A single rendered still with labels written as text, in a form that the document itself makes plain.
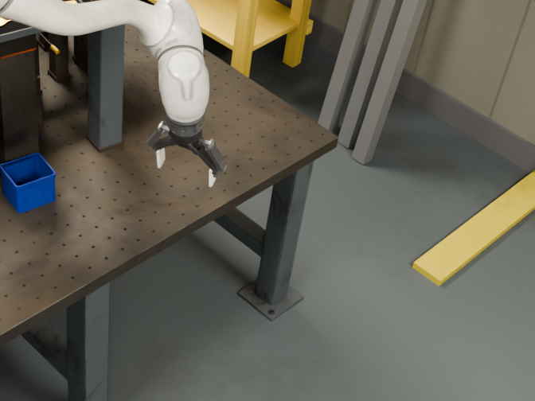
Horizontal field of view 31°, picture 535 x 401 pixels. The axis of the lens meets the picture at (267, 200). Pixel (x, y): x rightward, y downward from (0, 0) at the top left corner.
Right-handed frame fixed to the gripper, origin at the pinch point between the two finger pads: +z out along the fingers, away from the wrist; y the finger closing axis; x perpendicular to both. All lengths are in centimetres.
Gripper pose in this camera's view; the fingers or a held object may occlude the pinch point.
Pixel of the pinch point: (186, 170)
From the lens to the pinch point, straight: 233.7
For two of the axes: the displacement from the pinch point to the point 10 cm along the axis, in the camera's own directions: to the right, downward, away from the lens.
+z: -0.6, 5.1, 8.6
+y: 9.3, 3.4, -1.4
